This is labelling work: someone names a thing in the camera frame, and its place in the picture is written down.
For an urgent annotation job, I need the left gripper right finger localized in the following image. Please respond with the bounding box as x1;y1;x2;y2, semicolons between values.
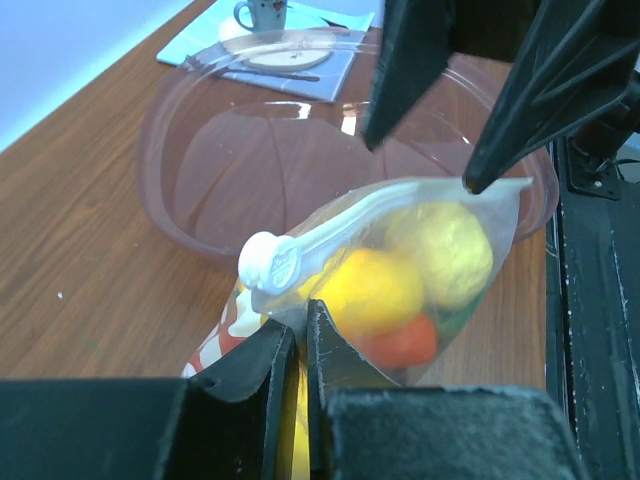
307;300;395;479

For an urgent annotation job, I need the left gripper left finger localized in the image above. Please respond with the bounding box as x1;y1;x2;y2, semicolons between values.
184;320;298;479

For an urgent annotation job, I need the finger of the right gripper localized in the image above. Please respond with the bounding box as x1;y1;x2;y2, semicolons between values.
463;1;639;194
362;0;455;151

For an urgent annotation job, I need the yellow fake mango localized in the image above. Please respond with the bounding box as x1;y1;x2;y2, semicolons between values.
297;248;424;340

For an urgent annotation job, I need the fake orange carrot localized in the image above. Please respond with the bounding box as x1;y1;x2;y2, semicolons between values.
355;313;438;369

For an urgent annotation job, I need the clear zip top bag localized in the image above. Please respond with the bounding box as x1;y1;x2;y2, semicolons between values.
180;175;534;480

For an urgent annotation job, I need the pale yellow fake apple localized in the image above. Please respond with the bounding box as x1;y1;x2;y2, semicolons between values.
385;202;493;310

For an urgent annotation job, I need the cream and teal plate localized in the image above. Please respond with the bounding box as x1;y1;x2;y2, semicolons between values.
218;18;336;73

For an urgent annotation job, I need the grey mug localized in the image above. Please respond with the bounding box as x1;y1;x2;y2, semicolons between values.
233;0;288;33

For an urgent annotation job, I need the clear pink plastic bowl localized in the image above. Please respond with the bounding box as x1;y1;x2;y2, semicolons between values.
135;27;560;271

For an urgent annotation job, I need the blue checked placemat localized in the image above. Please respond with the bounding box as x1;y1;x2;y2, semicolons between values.
156;1;381;102

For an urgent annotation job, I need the purple plastic fork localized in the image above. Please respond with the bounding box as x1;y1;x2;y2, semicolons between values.
182;55;320;83

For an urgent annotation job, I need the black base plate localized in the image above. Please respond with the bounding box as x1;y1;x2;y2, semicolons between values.
546;139;639;479

